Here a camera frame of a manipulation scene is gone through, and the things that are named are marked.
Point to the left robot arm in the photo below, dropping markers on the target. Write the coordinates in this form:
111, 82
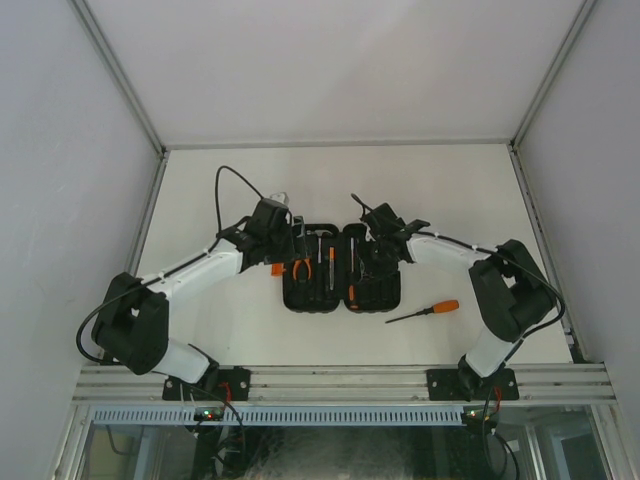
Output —
133, 323

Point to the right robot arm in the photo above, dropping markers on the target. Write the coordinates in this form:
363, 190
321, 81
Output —
514, 298

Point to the blue slotted cable duct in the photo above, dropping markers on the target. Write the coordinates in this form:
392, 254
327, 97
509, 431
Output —
289, 416

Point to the black handle claw hammer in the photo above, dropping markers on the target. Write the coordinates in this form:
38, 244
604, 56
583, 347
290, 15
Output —
322, 241

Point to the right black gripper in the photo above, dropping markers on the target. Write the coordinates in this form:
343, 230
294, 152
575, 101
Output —
385, 269

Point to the aluminium front rail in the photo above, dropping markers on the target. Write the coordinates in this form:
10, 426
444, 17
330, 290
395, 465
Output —
538, 384

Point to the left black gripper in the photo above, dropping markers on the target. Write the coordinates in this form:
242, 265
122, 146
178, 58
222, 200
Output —
295, 248

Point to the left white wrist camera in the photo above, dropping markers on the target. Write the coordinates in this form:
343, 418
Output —
281, 197

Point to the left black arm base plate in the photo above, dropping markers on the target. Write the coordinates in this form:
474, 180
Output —
229, 384

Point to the orange handle needle-nose pliers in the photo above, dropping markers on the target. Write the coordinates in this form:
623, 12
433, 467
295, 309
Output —
302, 270

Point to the orange handle screwdriver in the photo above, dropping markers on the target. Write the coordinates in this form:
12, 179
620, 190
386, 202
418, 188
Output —
438, 308

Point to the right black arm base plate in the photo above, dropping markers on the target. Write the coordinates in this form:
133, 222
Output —
451, 384

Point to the black plastic tool case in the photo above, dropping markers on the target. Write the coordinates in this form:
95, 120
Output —
375, 292

